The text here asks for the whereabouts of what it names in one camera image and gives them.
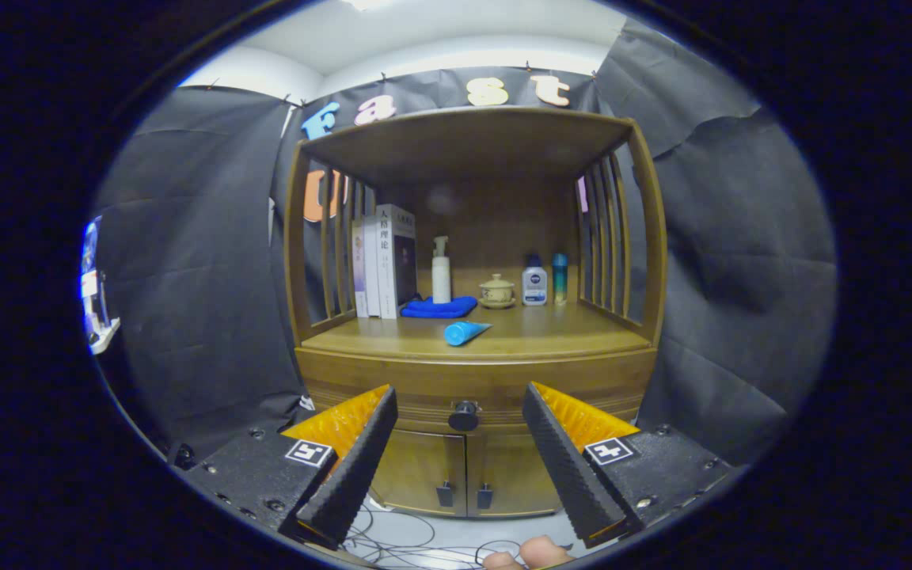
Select beige lidded ceramic teacup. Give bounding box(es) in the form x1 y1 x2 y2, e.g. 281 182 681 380
478 273 517 310

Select blue squeeze tube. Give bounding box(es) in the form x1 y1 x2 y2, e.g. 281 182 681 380
444 321 494 348

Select white bottle with blue cap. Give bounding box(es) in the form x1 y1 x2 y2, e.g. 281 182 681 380
522 254 549 306

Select black round drawer knob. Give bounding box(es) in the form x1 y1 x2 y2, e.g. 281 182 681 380
448 400 481 432

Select white pump bottle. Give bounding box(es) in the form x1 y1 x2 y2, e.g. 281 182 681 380
431 235 453 305

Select wooden drawer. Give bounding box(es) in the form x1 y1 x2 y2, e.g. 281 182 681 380
295 348 659 436

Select wooden countertop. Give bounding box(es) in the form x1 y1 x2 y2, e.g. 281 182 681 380
300 301 655 361

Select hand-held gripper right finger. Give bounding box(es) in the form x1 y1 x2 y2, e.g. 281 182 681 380
522 382 734 549

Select white stand device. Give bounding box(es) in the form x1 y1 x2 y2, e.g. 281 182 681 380
80 218 122 355

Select black floor cables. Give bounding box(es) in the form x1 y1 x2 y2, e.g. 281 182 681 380
341 507 524 569

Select blue folded cloth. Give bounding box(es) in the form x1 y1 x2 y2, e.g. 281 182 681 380
401 296 479 319

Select thin pale pink book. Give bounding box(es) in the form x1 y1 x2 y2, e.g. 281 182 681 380
351 220 368 318

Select wooden cabinet door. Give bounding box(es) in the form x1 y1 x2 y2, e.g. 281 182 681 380
464 427 564 519
369 427 469 517

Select thin white book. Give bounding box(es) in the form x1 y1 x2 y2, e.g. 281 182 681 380
363 214 382 318

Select wooden cabinet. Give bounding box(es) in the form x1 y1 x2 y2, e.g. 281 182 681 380
283 105 668 519

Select thick white and black book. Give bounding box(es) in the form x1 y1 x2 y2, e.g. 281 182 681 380
375 203 419 320

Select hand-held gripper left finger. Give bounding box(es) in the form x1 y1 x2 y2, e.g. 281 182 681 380
183 384 399 551

